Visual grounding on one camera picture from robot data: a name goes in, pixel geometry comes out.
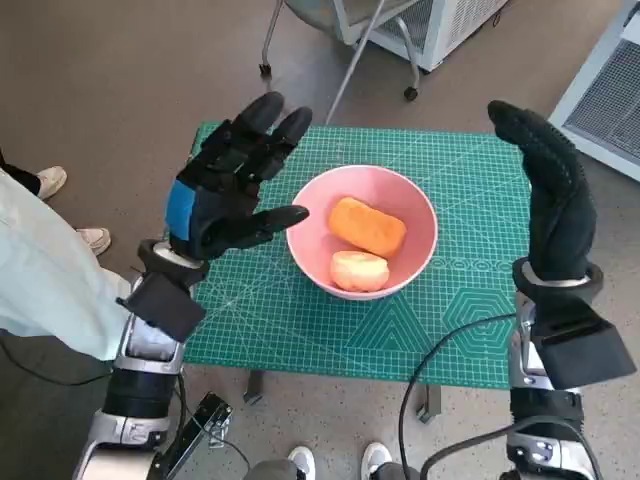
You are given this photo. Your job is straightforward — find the round toy bread roll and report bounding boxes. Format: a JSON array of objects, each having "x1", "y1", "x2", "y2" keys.
[{"x1": 328, "y1": 249, "x2": 390, "y2": 293}]

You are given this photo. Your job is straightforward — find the green cutting mat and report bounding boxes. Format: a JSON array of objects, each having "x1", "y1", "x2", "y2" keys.
[{"x1": 183, "y1": 122, "x2": 532, "y2": 386}]

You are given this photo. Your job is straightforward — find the person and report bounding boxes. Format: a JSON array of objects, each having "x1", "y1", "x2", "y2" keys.
[{"x1": 0, "y1": 147, "x2": 134, "y2": 361}]

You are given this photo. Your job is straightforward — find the black metal stand bar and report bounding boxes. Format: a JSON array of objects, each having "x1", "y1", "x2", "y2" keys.
[{"x1": 159, "y1": 392, "x2": 234, "y2": 480}]

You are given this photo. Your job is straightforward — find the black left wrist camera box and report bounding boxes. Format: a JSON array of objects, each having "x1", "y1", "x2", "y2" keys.
[{"x1": 115, "y1": 272, "x2": 207, "y2": 344}]

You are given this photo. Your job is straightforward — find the pink bowl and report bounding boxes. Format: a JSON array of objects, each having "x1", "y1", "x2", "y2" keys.
[{"x1": 285, "y1": 164, "x2": 440, "y2": 301}]

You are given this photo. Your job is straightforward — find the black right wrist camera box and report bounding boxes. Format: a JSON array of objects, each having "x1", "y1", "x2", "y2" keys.
[{"x1": 529, "y1": 294, "x2": 638, "y2": 391}]

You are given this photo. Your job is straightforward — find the grey office chair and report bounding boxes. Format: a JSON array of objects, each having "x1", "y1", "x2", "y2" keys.
[{"x1": 258, "y1": 0, "x2": 421, "y2": 101}]

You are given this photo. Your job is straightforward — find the grey metal pole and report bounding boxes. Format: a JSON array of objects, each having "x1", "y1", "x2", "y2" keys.
[{"x1": 327, "y1": 0, "x2": 389, "y2": 124}]

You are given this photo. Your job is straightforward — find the person's foot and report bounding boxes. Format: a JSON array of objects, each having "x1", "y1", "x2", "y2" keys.
[
  {"x1": 35, "y1": 166, "x2": 68, "y2": 200},
  {"x1": 288, "y1": 446, "x2": 316, "y2": 480},
  {"x1": 360, "y1": 441, "x2": 394, "y2": 480},
  {"x1": 74, "y1": 228, "x2": 112, "y2": 256}
]

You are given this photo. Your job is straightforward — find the long black arm cable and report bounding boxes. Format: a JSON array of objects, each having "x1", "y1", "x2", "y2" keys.
[{"x1": 398, "y1": 313, "x2": 515, "y2": 480}]

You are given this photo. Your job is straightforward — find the grey-white cabinet with mesh panel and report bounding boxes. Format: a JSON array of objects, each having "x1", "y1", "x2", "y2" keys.
[{"x1": 548, "y1": 0, "x2": 640, "y2": 182}]

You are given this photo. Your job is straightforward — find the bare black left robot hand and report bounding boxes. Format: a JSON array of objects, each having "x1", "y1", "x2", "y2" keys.
[{"x1": 164, "y1": 91, "x2": 315, "y2": 262}]

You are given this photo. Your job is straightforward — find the white cabinet with mesh panel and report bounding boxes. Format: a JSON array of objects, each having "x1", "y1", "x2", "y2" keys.
[{"x1": 332, "y1": 0, "x2": 511, "y2": 74}]

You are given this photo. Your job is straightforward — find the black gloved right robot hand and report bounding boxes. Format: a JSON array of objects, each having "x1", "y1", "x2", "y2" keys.
[{"x1": 487, "y1": 99, "x2": 599, "y2": 281}]

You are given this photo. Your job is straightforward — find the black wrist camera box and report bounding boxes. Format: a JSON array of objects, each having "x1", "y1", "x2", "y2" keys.
[
  {"x1": 115, "y1": 272, "x2": 207, "y2": 344},
  {"x1": 529, "y1": 294, "x2": 638, "y2": 391}
]

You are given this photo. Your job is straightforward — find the rectangular toy bread loaf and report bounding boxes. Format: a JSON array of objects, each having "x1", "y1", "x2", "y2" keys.
[{"x1": 328, "y1": 196, "x2": 407, "y2": 255}]

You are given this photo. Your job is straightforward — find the metal table leg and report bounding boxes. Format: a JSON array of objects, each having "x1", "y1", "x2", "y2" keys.
[
  {"x1": 243, "y1": 370, "x2": 265, "y2": 405},
  {"x1": 417, "y1": 383, "x2": 444, "y2": 425}
]

